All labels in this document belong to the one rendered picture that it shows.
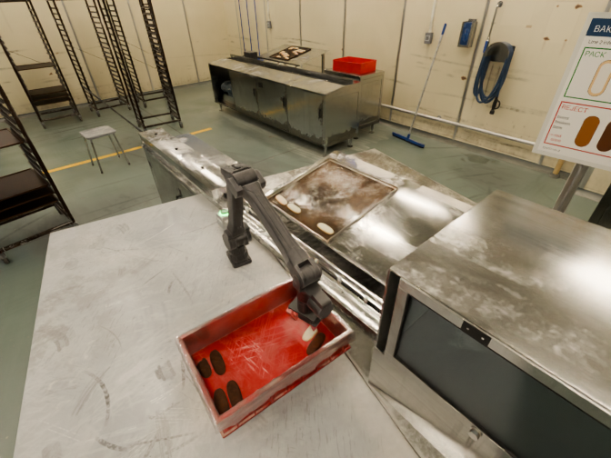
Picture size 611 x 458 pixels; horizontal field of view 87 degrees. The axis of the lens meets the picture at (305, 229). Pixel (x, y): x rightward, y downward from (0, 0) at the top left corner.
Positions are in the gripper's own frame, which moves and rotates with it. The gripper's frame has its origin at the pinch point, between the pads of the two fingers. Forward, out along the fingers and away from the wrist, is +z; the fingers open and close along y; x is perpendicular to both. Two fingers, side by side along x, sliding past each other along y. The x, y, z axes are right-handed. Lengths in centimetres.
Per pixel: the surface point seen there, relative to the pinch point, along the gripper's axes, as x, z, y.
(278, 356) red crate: -13.3, 4.3, -1.8
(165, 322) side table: -25, 7, -46
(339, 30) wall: 484, -12, -257
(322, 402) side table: -17.7, 3.5, 17.9
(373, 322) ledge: 13.6, -0.1, 19.3
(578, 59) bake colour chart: 89, -74, 45
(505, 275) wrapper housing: 7, -46, 46
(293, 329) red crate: -1.9, 4.7, -4.0
